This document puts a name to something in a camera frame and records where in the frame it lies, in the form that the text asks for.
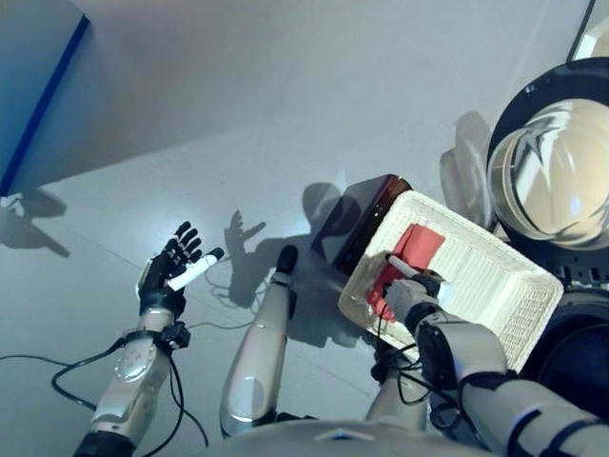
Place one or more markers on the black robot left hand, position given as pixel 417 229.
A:
pixel 164 283

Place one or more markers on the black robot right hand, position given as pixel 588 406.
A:
pixel 428 281

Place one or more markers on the red cloth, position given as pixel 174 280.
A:
pixel 421 243

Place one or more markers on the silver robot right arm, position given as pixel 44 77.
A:
pixel 476 352

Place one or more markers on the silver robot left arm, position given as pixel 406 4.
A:
pixel 133 371

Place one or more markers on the round washing machine door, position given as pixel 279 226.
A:
pixel 547 181

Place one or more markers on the white woven wicker basket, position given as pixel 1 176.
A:
pixel 485 285

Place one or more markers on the dark brown wooden stool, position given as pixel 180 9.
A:
pixel 352 214

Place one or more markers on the silver robot left leg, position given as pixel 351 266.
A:
pixel 257 352

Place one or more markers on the silver robot leg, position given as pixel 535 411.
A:
pixel 257 352
pixel 395 400

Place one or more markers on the silver robot right leg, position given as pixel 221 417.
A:
pixel 395 400

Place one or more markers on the silver robot torso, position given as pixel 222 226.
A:
pixel 342 438

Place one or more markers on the flat panel with dark edge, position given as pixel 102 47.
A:
pixel 43 105

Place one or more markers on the white sink cabinet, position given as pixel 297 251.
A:
pixel 597 33

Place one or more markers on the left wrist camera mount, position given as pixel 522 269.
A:
pixel 176 335

